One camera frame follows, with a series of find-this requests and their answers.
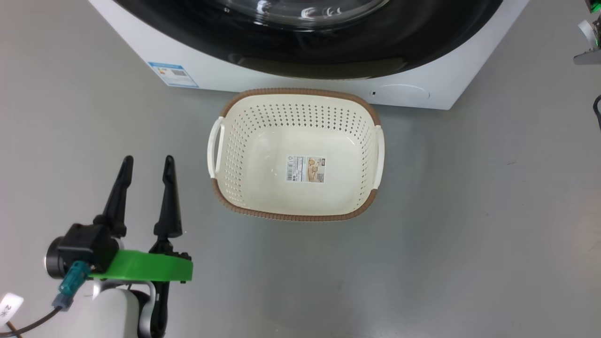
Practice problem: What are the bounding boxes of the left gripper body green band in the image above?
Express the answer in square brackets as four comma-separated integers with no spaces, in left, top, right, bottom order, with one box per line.
[92,238,194,338]

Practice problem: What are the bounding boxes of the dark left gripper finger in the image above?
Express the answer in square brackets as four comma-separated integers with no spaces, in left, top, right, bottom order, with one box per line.
[154,155,183,239]
[93,155,134,238]

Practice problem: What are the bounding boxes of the black round washer door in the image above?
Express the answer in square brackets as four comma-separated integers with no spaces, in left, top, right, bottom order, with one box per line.
[113,0,504,80]

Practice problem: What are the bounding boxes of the cream basket with brown rim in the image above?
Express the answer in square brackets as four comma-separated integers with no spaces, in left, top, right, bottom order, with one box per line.
[207,87,385,222]

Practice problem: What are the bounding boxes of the white front-load washing machine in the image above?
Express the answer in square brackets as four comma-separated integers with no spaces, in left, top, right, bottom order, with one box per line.
[88,0,531,111]

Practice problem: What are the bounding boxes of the blue-edged energy label sticker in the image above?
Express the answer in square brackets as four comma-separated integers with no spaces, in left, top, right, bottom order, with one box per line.
[148,61,199,88]

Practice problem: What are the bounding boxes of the paper product label sticker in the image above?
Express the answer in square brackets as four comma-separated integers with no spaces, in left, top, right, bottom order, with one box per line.
[286,155,326,184]

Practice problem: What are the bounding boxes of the left cable with teal connector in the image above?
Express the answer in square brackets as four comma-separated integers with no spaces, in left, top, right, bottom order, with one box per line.
[0,261,91,338]

